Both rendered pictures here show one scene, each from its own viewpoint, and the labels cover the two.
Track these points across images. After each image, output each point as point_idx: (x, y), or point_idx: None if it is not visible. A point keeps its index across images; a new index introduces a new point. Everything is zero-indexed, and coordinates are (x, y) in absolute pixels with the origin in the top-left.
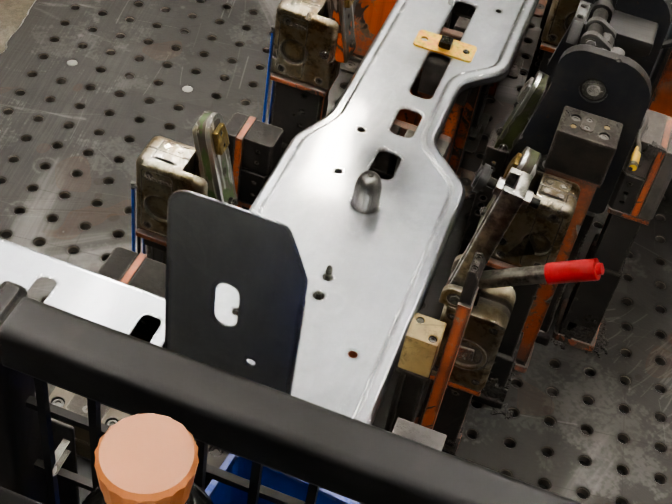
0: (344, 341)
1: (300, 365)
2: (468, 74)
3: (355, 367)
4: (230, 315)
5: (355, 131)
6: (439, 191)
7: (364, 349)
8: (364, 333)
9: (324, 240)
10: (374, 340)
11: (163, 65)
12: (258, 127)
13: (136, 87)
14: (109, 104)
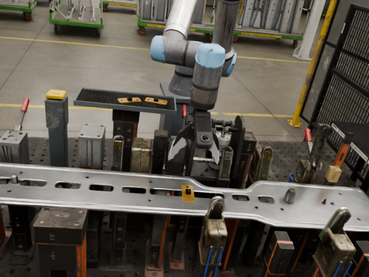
0: (339, 195)
1: (356, 202)
2: (201, 184)
3: (342, 192)
4: (361, 220)
5: (258, 208)
6: (264, 186)
7: (336, 192)
8: (331, 192)
9: (312, 206)
10: (331, 190)
11: None
12: (281, 238)
13: None
14: None
